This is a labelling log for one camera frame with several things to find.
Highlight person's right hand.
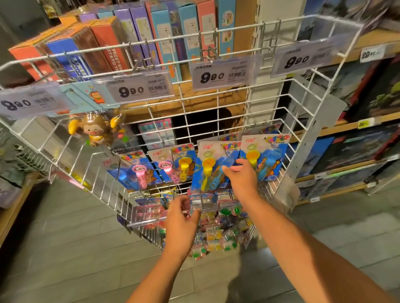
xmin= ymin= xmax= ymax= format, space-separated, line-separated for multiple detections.
xmin=222 ymin=157 xmax=262 ymax=204

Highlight person's left hand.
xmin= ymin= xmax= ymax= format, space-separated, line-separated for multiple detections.
xmin=159 ymin=195 xmax=202 ymax=260

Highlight pile of small toy packets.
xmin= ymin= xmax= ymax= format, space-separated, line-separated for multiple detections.
xmin=131 ymin=187 xmax=257 ymax=260

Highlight bubble wand cards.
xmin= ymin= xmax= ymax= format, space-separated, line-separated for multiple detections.
xmin=190 ymin=131 xmax=291 ymax=191

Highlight pink and yellow bubble wand card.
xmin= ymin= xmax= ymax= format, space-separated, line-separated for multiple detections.
xmin=149 ymin=144 xmax=196 ymax=185

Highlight blue and pink bubble wand card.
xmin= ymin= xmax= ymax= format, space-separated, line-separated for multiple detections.
xmin=117 ymin=150 xmax=157 ymax=191

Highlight brown monkey toy packet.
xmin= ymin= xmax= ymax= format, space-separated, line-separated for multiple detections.
xmin=61 ymin=84 xmax=126 ymax=149

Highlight row of colourful boxes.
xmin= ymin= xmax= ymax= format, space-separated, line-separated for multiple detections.
xmin=7 ymin=0 xmax=238 ymax=82

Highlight person's left forearm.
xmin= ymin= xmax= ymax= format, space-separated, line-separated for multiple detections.
xmin=127 ymin=246 xmax=195 ymax=303

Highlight clear plastic label holder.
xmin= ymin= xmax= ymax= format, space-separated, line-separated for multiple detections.
xmin=269 ymin=169 xmax=302 ymax=212

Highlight wooden display stand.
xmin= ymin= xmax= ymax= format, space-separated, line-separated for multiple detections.
xmin=122 ymin=81 xmax=251 ymax=122

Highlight wooden shelf unit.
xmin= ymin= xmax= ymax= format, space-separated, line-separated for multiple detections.
xmin=237 ymin=0 xmax=400 ymax=207

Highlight white price tag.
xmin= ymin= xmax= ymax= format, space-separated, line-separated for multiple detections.
xmin=270 ymin=36 xmax=343 ymax=77
xmin=190 ymin=55 xmax=261 ymax=91
xmin=0 ymin=84 xmax=71 ymax=121
xmin=92 ymin=72 xmax=176 ymax=106

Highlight wooden goods shelf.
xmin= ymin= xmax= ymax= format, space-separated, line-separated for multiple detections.
xmin=0 ymin=171 xmax=38 ymax=247

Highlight wooden shelf with pouches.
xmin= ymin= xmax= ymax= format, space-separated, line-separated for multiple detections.
xmin=0 ymin=125 xmax=29 ymax=207

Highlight white wire display rack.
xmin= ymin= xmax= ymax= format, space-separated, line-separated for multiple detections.
xmin=0 ymin=14 xmax=366 ymax=251

